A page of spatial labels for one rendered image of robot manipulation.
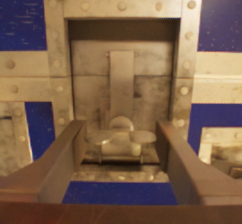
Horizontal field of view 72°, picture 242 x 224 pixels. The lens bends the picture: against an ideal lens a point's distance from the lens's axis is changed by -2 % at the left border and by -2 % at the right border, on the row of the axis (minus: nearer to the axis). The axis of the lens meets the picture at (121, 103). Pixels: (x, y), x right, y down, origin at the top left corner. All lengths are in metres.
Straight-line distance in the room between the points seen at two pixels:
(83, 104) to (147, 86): 0.07
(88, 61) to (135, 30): 0.05
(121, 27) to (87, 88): 0.07
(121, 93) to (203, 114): 0.08
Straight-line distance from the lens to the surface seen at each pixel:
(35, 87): 0.17
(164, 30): 0.17
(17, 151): 0.23
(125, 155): 0.19
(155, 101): 0.18
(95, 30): 0.17
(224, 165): 0.22
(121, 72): 0.16
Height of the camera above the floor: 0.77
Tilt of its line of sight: 1 degrees down
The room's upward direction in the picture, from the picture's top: 91 degrees clockwise
